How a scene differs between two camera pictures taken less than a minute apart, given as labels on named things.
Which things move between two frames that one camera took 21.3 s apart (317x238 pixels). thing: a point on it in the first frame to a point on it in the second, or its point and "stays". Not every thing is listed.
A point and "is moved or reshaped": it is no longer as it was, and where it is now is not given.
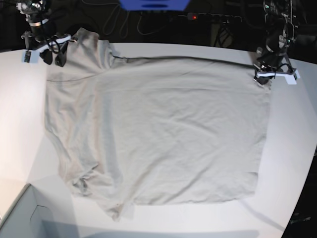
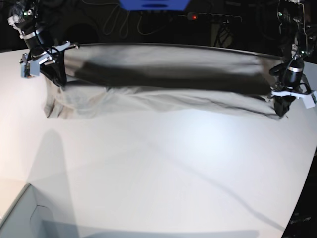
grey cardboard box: [30, 218] stays
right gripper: [265, 71] to [298, 94]
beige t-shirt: [162, 130] is moved or reshaped
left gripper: [37, 47] to [56, 71]
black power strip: [221, 18] stays
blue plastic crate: [155, 5] stays
